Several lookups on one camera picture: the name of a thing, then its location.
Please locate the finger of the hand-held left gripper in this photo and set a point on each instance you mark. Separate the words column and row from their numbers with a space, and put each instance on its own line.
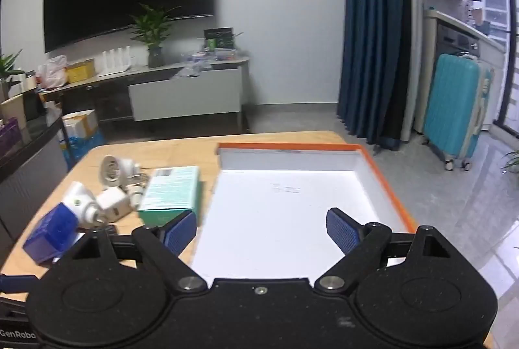
column 16, row 283

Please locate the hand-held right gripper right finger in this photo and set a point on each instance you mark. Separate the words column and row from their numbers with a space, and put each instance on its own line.
column 342, row 231

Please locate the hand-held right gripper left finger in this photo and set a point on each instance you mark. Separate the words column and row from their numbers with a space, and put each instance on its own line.
column 180, row 232

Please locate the teal bandage box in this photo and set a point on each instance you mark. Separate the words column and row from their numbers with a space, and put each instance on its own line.
column 170, row 186

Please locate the orange and white shallow box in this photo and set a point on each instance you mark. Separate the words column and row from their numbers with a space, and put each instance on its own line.
column 284, row 211

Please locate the blue small box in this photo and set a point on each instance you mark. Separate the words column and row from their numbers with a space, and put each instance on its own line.
column 50, row 231

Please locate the white plug adapter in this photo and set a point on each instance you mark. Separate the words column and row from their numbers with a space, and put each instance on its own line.
column 83, row 207

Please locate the small white bulb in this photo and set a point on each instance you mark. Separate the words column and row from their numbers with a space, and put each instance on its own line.
column 136, row 194

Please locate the white cube charger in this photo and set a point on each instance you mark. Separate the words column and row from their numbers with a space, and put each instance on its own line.
column 113, row 203

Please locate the white round socket adapter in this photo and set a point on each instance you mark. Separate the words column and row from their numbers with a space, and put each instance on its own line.
column 117, row 170

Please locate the dark side cabinet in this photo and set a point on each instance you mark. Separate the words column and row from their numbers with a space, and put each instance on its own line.
column 28, row 170

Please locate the blue plastic bag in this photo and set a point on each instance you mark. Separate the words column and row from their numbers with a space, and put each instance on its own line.
column 83, row 150

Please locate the white cardboard box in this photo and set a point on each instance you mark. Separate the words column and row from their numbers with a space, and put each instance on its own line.
column 81, row 123

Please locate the purple patterned box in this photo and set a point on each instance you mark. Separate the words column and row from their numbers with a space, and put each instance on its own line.
column 9, row 136

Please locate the white TV cabinet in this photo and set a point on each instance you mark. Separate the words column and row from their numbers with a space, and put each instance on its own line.
column 105, row 97

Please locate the teal suitcase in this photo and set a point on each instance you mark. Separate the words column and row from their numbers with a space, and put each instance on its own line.
column 450, row 109

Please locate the beige box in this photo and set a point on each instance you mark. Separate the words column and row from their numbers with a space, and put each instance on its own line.
column 14, row 109

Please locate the pile of clear plastic packets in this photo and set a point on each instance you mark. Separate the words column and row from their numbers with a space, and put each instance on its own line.
column 211, row 59

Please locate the white router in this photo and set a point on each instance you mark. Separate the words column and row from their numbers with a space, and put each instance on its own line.
column 115, row 63

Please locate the small floor plant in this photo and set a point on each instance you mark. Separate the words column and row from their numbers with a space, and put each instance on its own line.
column 511, row 162

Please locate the yellow box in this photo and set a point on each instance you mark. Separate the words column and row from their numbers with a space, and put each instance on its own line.
column 80, row 71

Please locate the black and green box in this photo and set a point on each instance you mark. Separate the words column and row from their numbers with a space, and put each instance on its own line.
column 219, row 38

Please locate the red and white plastic bag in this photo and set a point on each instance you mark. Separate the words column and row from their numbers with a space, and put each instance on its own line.
column 52, row 73

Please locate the blue curtain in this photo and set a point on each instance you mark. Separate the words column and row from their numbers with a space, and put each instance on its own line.
column 373, row 28

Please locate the potted green plant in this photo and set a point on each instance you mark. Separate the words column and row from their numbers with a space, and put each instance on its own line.
column 154, row 28

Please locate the leafy plant in metal pot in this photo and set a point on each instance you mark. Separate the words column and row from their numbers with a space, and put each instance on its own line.
column 10, row 69

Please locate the grey washing machine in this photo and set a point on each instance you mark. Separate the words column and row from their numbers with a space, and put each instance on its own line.
column 456, row 40

